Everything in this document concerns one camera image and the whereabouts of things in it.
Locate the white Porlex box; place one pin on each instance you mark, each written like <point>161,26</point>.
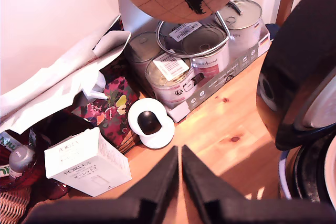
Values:
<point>89,166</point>

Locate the cork coaster stack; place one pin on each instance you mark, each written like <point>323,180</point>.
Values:
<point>128,144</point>

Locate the black Philips rice cooker body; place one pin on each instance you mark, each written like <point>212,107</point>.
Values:
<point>284,176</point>

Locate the white metal paint can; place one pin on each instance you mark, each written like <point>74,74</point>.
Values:
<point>210,69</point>
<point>168,90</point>
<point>166,38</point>
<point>244,18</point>
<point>141,48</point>

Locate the black rice cooker lid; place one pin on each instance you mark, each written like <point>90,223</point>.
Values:
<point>302,37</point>

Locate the grey cardboard can tray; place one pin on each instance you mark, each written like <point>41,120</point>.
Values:
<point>223,82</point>

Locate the dark patterned fabric bag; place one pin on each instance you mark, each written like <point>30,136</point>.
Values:
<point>115,103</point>

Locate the white crumpled paper sheet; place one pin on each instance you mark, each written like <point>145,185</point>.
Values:
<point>52,82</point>

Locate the small grey-capped bottle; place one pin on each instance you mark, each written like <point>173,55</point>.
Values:
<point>21,159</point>

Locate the white tube green print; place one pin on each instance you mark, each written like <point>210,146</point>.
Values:
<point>4,172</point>
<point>9,140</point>

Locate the white round security camera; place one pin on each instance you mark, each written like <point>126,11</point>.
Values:
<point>153,137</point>

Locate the wicker basket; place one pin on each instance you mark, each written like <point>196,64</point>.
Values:
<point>13,207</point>

